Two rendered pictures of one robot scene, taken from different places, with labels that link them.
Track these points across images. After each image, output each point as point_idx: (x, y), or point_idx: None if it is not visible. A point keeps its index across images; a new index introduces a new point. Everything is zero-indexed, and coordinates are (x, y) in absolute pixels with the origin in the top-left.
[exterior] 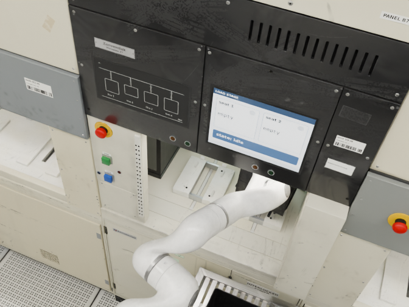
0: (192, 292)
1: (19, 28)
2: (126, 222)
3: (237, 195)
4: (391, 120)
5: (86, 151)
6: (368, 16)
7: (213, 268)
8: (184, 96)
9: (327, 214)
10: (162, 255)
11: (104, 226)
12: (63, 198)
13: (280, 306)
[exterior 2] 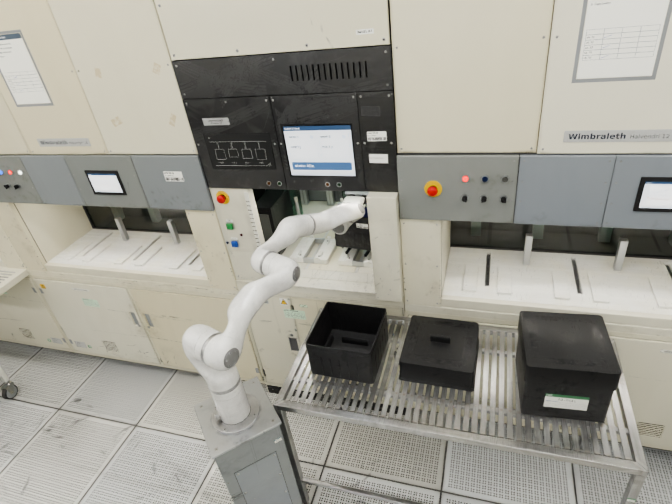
0: (293, 265)
1: (154, 131)
2: None
3: (321, 212)
4: (392, 105)
5: (215, 224)
6: (350, 36)
7: None
8: (266, 142)
9: (382, 199)
10: (270, 251)
11: None
12: (207, 283)
13: (387, 319)
